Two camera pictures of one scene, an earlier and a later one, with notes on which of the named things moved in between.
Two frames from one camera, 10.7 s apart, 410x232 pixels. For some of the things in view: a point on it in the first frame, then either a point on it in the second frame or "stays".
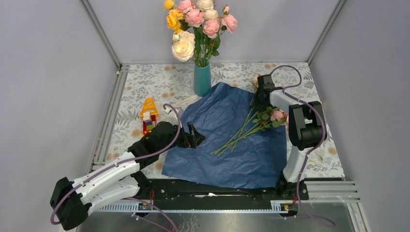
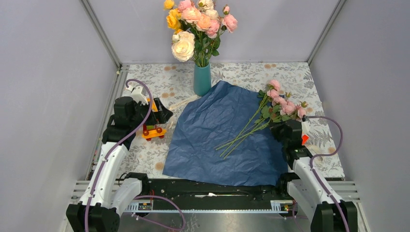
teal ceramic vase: x=202 y=79 stays
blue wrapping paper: x=237 y=150 stays
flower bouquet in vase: x=197 y=25 stays
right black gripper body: x=256 y=102 -> x=278 y=130
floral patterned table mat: x=169 y=84 stays
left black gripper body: x=183 y=140 -> x=141 y=112
